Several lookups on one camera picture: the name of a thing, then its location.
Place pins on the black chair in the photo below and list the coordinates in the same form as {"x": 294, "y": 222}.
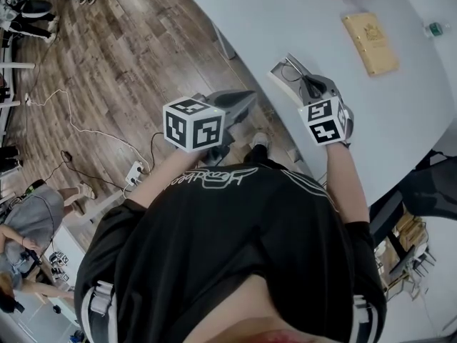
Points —
{"x": 433, "y": 188}

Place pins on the person's left forearm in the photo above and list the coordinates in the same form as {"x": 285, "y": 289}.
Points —
{"x": 168, "y": 179}

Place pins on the person's right forearm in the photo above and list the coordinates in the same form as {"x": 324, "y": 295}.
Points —
{"x": 348, "y": 186}

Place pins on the person's white shoe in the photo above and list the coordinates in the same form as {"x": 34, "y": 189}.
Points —
{"x": 260, "y": 139}

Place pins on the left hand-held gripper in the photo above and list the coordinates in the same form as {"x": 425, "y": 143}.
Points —
{"x": 194, "y": 125}

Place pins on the grey table support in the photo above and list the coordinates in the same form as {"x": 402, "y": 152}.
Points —
{"x": 225, "y": 43}

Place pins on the clear bottle with green cap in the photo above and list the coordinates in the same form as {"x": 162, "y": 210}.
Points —
{"x": 435, "y": 29}

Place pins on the black printed shirt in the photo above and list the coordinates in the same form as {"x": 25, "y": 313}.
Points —
{"x": 228, "y": 248}

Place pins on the black-framed glasses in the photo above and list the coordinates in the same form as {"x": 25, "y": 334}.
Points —
{"x": 293, "y": 71}

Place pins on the white power strip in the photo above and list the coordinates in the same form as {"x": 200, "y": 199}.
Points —
{"x": 135, "y": 173}

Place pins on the gold book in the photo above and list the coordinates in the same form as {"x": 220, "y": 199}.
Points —
{"x": 371, "y": 43}

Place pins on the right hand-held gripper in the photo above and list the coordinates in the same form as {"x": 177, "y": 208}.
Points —
{"x": 323, "y": 121}

